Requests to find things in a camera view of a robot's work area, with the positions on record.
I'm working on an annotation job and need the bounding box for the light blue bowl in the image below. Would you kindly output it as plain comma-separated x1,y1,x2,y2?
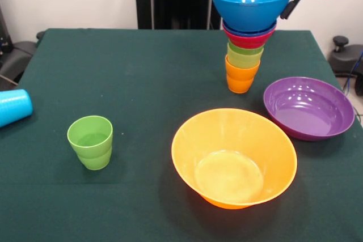
209,0,296,32

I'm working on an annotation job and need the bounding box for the pink-red small bowl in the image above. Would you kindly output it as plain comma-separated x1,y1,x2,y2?
222,24,277,50

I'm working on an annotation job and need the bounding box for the dark blue small bowl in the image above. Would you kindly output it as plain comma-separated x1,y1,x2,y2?
222,20,277,36

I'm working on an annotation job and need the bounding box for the yellow translucent cup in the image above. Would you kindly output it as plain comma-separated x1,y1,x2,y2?
226,46,264,69

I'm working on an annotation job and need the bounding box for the orange cup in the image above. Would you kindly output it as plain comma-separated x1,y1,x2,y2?
225,56,261,82
226,76,255,95

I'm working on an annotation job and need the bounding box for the light green cup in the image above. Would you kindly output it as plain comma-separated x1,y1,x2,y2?
75,148,112,172
66,115,113,159

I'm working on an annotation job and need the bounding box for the light blue cup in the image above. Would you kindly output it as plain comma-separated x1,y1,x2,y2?
0,88,34,128

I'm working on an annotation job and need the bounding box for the purple bowl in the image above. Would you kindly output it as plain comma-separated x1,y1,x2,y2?
263,76,356,142

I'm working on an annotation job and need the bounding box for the large orange bowl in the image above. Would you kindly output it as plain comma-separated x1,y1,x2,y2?
171,108,298,210

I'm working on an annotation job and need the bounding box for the dark green tablecloth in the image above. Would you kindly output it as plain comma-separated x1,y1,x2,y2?
0,28,363,242

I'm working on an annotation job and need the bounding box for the black pedestal base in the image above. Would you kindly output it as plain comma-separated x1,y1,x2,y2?
0,3,39,84
328,35,363,97

